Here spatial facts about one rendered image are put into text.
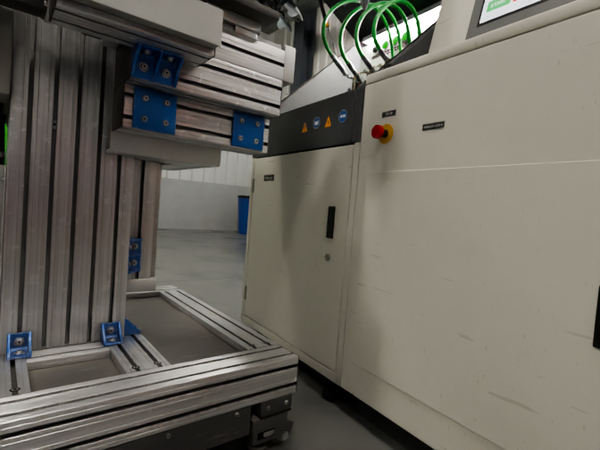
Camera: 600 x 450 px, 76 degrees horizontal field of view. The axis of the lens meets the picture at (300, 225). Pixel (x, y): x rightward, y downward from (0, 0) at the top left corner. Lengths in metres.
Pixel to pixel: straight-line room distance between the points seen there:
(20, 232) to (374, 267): 0.83
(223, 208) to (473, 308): 7.82
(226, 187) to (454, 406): 7.84
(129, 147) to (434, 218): 0.72
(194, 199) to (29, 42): 7.28
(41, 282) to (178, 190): 7.12
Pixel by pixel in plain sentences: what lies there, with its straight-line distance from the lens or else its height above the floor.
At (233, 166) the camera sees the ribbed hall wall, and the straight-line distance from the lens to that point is 8.66.
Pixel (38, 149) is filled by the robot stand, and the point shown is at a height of 0.67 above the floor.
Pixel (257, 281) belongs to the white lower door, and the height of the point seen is 0.27.
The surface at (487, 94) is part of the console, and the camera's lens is 0.91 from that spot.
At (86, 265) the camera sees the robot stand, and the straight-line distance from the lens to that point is 1.03.
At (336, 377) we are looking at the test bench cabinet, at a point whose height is 0.09.
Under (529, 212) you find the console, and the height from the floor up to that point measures 0.61.
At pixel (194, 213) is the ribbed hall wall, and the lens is 8.22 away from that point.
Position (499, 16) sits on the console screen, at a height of 1.14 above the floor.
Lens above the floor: 0.58
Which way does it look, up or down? 2 degrees down
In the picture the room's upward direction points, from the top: 4 degrees clockwise
